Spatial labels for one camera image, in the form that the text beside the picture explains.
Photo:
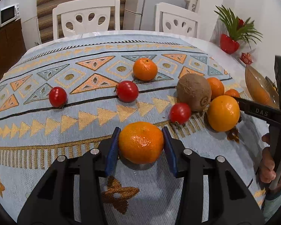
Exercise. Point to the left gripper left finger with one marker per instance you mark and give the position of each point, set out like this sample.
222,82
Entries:
51,201

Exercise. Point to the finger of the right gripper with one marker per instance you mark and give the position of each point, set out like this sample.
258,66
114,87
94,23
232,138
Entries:
245,105

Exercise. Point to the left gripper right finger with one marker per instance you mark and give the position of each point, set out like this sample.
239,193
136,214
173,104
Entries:
213,192

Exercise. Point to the large yellow orange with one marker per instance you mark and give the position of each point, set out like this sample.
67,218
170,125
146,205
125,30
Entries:
223,113

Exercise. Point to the cherry tomato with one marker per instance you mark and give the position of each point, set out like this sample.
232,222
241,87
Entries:
127,91
180,113
57,97

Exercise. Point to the mandarin grasped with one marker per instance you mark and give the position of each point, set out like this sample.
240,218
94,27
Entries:
141,143

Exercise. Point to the person right hand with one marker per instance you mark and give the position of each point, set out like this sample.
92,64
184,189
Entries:
266,169

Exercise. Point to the amber ribbed glass bowl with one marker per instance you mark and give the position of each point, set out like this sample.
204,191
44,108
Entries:
260,89

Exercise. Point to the red lidded tea cup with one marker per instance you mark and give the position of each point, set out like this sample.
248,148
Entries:
246,59

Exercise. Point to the brown kiwi fruit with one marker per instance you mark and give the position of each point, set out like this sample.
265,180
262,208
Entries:
195,91

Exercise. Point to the cherry tomato beside kiwi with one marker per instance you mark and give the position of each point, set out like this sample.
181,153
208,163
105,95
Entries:
180,113

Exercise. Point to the red potted green plant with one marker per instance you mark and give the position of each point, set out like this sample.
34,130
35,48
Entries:
237,30

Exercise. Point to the blue patterned table mat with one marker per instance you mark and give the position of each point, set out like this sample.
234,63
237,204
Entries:
33,133

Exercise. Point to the small far mandarin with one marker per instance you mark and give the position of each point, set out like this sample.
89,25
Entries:
145,69

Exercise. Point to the white chair right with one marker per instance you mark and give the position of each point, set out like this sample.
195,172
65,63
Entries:
176,20

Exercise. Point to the white chair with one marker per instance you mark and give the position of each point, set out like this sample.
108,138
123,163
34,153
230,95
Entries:
85,16
176,20

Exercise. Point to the white refrigerator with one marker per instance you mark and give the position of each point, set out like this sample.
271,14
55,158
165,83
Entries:
140,14

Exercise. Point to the dark wooden sideboard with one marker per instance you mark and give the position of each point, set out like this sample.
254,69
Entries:
12,46

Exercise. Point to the white chair left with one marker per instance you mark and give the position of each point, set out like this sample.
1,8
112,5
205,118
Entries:
85,16

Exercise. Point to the white microwave oven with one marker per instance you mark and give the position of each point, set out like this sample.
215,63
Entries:
9,14

